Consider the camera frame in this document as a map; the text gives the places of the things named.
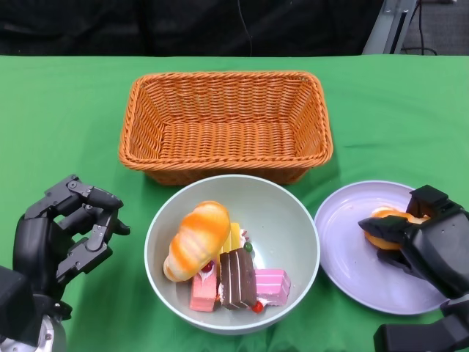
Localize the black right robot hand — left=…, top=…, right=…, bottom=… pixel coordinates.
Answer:
left=358, top=185, right=469, bottom=300

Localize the pale green bowl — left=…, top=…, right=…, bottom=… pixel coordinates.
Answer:
left=144, top=174, right=322, bottom=335

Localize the green tablecloth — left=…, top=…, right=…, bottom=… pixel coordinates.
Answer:
left=0, top=54, right=469, bottom=352

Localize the grey metal frame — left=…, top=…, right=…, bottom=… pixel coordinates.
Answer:
left=362, top=0, right=418, bottom=56

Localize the thin black floor cable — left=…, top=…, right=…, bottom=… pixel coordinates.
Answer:
left=401, top=0, right=440, bottom=56

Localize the chocolate layered cake slice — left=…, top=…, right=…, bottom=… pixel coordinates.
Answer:
left=218, top=247, right=258, bottom=311

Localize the orange wicker basket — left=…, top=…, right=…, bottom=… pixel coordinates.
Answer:
left=118, top=70, right=333, bottom=186

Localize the black hanging cable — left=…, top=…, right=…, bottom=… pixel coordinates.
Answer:
left=236, top=0, right=254, bottom=56

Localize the orange striped bread roll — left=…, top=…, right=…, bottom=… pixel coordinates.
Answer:
left=163, top=200, right=231, bottom=283
left=363, top=207, right=432, bottom=251

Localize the bright pink layered cake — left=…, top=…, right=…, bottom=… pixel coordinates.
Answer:
left=254, top=268, right=293, bottom=307

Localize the lavender plate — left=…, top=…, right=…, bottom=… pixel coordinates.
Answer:
left=314, top=180, right=459, bottom=316

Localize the black cloth backdrop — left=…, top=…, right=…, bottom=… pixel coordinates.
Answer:
left=0, top=0, right=384, bottom=58

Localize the yellow cake slice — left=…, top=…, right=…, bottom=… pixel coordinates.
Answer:
left=219, top=221, right=254, bottom=257

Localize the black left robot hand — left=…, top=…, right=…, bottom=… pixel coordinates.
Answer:
left=13, top=174, right=132, bottom=298

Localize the salmon pink cake slice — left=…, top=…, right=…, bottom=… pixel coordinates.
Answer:
left=189, top=260, right=220, bottom=313

